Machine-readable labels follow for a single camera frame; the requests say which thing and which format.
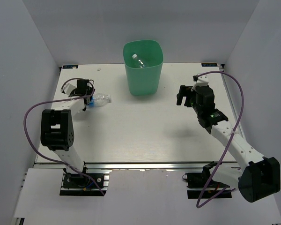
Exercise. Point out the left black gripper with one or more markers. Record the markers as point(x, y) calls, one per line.
point(91, 92)

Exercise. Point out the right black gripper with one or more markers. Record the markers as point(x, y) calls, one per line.
point(184, 92)

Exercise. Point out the clear bottle blue label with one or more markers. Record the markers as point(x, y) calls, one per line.
point(99, 100)

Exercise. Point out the large clear crushed bottle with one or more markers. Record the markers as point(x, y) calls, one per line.
point(138, 61)

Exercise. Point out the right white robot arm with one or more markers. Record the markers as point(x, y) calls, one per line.
point(257, 177)

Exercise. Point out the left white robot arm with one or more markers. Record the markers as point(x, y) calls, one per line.
point(57, 130)

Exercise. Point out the green plastic bin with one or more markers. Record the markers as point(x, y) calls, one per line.
point(143, 81)

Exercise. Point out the blue sticker left corner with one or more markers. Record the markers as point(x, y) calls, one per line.
point(69, 66)

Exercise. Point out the blue sticker corner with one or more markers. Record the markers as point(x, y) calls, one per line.
point(69, 66)
point(209, 65)

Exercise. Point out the blue sticker right corner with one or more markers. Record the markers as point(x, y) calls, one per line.
point(209, 65)

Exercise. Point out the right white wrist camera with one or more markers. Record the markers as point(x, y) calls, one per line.
point(200, 81)

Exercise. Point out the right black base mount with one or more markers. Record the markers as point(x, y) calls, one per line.
point(195, 183)

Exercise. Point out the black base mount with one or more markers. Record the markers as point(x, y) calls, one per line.
point(74, 184)
point(195, 183)

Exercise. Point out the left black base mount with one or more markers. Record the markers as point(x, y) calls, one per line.
point(74, 184)

